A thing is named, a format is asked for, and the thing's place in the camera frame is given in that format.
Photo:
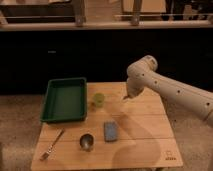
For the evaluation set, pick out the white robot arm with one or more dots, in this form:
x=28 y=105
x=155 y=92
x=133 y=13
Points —
x=142 y=73

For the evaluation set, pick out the green plastic tray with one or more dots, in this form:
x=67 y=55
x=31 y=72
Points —
x=65 y=100

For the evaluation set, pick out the green plastic cup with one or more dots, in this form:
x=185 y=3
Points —
x=98 y=99

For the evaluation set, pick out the blue sponge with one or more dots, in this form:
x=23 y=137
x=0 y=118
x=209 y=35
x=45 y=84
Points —
x=110 y=131

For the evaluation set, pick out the wooden table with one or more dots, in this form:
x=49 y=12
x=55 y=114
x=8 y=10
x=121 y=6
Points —
x=145 y=137

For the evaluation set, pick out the small metal cup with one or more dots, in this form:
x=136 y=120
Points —
x=87 y=142

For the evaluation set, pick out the metal fork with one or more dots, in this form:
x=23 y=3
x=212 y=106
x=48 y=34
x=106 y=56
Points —
x=46 y=154

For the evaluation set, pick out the wooden rail shelf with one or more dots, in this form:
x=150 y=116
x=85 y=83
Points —
x=104 y=14

